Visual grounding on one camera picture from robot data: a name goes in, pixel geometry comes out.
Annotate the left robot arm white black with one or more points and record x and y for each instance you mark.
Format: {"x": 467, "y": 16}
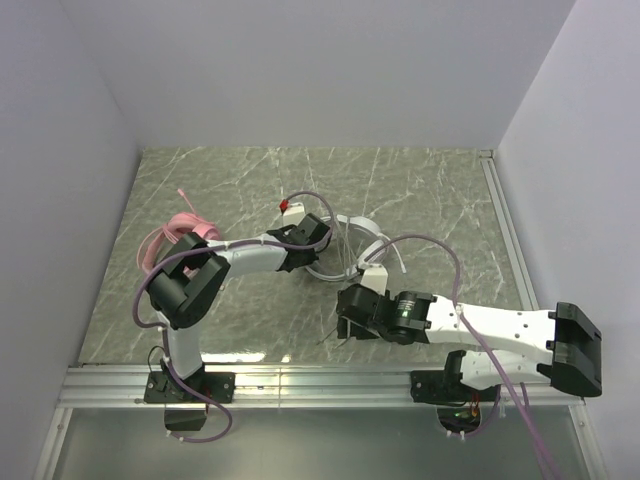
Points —
{"x": 194, "y": 271}

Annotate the aluminium right side rail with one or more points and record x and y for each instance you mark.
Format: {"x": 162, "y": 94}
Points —
{"x": 510, "y": 240}

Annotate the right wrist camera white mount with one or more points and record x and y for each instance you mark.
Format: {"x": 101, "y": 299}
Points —
{"x": 374, "y": 276}

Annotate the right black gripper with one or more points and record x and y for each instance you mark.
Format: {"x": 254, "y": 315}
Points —
{"x": 353, "y": 310}

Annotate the aluminium rail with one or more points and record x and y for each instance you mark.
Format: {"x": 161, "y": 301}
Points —
{"x": 256, "y": 386}
{"x": 510, "y": 240}

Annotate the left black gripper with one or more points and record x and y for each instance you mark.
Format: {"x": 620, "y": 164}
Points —
{"x": 314, "y": 230}

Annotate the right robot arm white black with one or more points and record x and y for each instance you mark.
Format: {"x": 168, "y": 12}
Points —
{"x": 561, "y": 346}

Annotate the pink headphones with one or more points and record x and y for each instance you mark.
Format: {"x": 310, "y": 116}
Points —
{"x": 172, "y": 231}

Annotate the aluminium front rail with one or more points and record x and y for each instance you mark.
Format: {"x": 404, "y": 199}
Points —
{"x": 256, "y": 386}

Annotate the white headphones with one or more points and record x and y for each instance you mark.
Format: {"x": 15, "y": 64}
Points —
{"x": 355, "y": 238}

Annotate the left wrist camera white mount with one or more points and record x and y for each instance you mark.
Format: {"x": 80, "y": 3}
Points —
{"x": 292, "y": 213}

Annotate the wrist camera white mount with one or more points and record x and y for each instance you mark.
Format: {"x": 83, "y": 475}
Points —
{"x": 292, "y": 213}
{"x": 374, "y": 276}

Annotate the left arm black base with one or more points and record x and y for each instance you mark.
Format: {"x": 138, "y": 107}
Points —
{"x": 188, "y": 402}

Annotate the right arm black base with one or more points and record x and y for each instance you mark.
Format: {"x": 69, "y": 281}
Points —
{"x": 458, "y": 407}

